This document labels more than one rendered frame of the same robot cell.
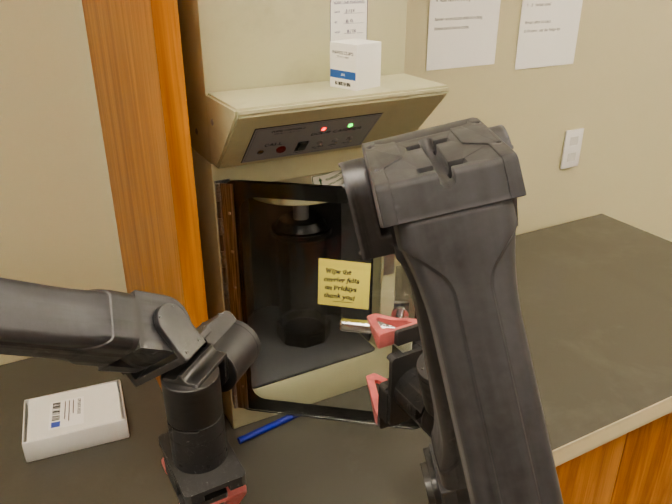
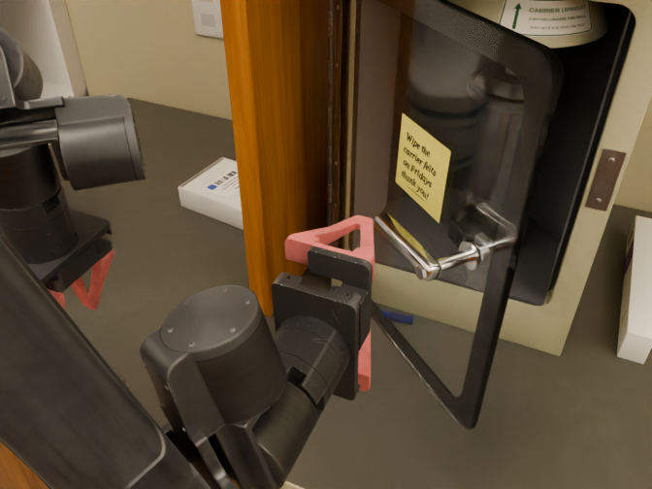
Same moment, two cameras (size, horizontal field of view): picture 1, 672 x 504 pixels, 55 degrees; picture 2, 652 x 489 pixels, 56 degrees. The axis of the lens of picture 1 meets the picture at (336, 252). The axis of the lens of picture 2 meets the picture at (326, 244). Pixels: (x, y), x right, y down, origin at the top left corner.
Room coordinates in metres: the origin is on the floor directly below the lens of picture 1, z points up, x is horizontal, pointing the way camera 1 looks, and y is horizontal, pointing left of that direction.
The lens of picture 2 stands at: (0.47, -0.35, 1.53)
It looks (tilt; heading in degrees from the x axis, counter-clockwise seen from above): 38 degrees down; 53
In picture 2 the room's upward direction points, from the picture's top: straight up
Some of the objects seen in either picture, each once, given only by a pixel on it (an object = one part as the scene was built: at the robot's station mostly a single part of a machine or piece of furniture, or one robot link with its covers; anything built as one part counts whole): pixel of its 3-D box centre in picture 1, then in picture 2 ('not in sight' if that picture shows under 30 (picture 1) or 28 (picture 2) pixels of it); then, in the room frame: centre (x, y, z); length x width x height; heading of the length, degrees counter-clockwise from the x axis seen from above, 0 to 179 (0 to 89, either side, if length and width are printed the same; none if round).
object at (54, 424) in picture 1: (76, 418); (238, 193); (0.88, 0.44, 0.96); 0.16 x 0.12 x 0.04; 112
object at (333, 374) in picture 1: (328, 312); (406, 201); (0.84, 0.01, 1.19); 0.30 x 0.01 x 0.40; 80
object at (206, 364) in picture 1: (195, 390); (22, 164); (0.53, 0.14, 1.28); 0.07 x 0.06 x 0.07; 160
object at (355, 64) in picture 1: (355, 64); not in sight; (0.91, -0.03, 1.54); 0.05 x 0.05 x 0.06; 45
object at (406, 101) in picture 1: (331, 124); not in sight; (0.90, 0.01, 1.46); 0.32 x 0.12 x 0.10; 118
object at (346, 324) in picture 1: (374, 321); (422, 241); (0.80, -0.06, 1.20); 0.10 x 0.05 x 0.03; 80
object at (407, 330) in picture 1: (390, 341); (342, 265); (0.69, -0.07, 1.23); 0.09 x 0.07 x 0.07; 29
